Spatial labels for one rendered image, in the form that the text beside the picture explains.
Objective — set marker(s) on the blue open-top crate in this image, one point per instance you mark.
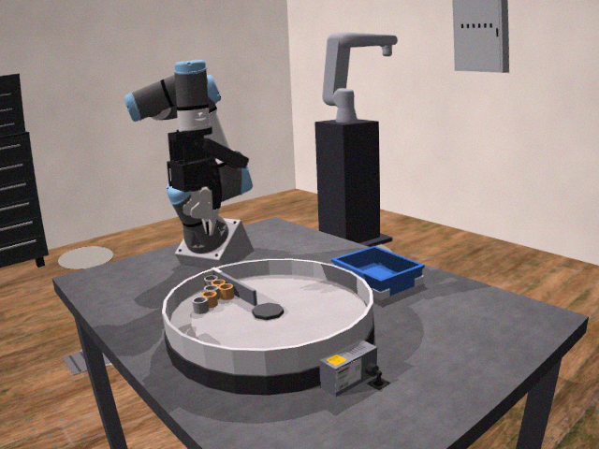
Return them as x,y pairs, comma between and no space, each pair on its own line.
396,273

